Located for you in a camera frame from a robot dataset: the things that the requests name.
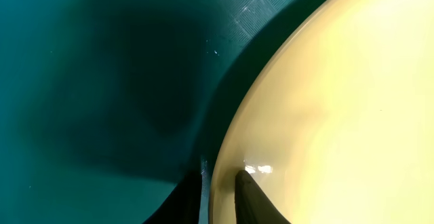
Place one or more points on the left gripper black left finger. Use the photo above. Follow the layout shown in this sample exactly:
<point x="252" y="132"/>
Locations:
<point x="182" y="206"/>

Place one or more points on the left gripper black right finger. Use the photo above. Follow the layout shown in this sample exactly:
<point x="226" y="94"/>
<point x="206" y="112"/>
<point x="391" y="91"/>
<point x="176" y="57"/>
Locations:
<point x="252" y="206"/>

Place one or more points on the blue plastic tray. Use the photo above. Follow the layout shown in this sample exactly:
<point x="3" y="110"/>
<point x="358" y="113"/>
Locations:
<point x="107" y="104"/>

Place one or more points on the yellow-green plate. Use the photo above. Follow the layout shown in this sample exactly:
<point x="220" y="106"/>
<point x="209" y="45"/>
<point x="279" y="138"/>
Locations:
<point x="338" y="126"/>

